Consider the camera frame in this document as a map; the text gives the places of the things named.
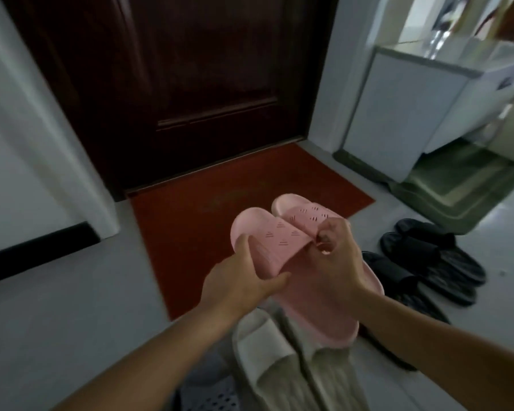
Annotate person's left hand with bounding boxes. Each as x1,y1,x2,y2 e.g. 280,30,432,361
199,234,292,321

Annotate person's right hand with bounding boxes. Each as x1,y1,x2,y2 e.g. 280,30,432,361
310,217,376,313

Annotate pink slipper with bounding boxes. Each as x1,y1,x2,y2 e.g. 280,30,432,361
230,207,326,349
270,193,385,339

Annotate person's left forearm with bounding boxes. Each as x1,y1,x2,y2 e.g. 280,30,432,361
51,303,236,411

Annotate person's right forearm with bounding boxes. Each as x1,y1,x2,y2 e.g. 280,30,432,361
355,291,514,411

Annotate red door mat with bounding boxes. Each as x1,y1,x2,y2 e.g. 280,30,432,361
128,143,376,321

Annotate green floor mat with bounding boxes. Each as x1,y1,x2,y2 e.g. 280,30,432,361
332,139,514,235

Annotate white cabinet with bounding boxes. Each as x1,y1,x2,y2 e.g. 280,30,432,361
342,40,514,183

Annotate black baseboard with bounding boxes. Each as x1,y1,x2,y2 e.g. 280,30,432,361
0,221,102,287

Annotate dark wooden door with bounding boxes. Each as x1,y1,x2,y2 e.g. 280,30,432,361
0,0,339,198

